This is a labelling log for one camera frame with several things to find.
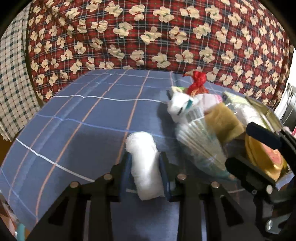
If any floral tissue pack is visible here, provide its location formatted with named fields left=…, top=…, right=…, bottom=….
left=222, top=91, right=270, bottom=130

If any cream green checked cloth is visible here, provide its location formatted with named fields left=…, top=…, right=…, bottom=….
left=1, top=4, right=40, bottom=142

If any clear plastic bag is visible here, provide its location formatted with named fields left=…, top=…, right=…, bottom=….
left=176, top=107, right=234, bottom=180

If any white plush toy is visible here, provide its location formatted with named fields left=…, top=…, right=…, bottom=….
left=167, top=91, right=203, bottom=123

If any red plaid bear blanket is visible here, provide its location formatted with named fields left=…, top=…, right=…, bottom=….
left=27, top=0, right=294, bottom=108

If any green white tissue pack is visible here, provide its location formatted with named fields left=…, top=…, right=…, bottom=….
left=169, top=86, right=187, bottom=95

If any gold metal tin box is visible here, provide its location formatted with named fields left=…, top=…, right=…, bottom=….
left=245, top=96, right=290, bottom=181

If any red gold drawstring pouch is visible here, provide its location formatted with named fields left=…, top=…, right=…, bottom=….
left=183, top=70, right=209, bottom=96

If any pink fluffy cloth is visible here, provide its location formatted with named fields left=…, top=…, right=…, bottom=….
left=202, top=93, right=222, bottom=110

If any blue plaid sheet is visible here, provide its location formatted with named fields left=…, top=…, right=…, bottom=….
left=1, top=70, right=211, bottom=230

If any white towel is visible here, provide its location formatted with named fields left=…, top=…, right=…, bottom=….
left=125, top=132, right=164, bottom=201

